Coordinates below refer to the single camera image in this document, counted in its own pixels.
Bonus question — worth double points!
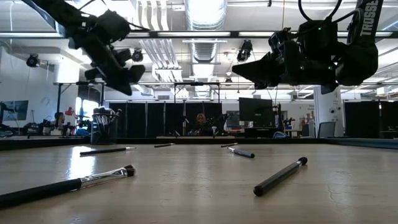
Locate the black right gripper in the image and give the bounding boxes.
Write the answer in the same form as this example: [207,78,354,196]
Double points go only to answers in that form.
[231,28,340,90]

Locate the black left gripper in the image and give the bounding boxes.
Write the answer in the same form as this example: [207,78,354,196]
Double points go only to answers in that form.
[70,27,146,95]

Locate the black pen foreground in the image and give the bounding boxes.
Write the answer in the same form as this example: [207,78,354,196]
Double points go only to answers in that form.
[252,156,309,197]

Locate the black ceiling spotlight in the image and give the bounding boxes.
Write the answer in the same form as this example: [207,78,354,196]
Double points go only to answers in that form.
[131,49,144,63]
[25,54,41,68]
[236,39,254,63]

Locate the black partition panels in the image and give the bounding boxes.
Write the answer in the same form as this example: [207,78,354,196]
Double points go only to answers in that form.
[344,100,398,139]
[108,101,223,138]

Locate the black computer monitor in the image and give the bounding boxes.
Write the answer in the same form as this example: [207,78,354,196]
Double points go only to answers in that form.
[238,97,274,128]

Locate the black mesh cup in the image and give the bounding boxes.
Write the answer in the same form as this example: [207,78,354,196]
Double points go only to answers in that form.
[90,112,119,146]

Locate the white column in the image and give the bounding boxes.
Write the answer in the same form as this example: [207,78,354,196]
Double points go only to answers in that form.
[313,85,345,138]

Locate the person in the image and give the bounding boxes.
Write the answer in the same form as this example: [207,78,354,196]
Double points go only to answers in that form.
[51,111,68,136]
[190,113,215,137]

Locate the grey office chair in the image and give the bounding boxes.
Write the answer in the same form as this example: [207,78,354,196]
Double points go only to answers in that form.
[317,121,336,139]

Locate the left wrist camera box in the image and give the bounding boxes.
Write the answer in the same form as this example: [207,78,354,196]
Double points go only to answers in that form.
[93,9,131,44]

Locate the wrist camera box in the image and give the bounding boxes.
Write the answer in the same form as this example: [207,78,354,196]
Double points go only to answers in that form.
[297,19,340,60]
[93,9,131,44]

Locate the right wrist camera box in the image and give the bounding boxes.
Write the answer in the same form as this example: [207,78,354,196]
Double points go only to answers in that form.
[297,19,340,60]

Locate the black background rig frame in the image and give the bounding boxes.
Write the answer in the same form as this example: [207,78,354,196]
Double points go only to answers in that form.
[53,80,106,138]

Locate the silver ventilation duct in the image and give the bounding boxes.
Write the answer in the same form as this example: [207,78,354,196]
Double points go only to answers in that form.
[183,0,228,100]

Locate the black aluminium table frame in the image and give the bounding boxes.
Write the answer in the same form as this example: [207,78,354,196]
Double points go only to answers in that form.
[0,136,398,152]

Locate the dark wall poster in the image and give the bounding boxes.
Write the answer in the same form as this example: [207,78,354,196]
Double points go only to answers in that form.
[0,100,29,121]

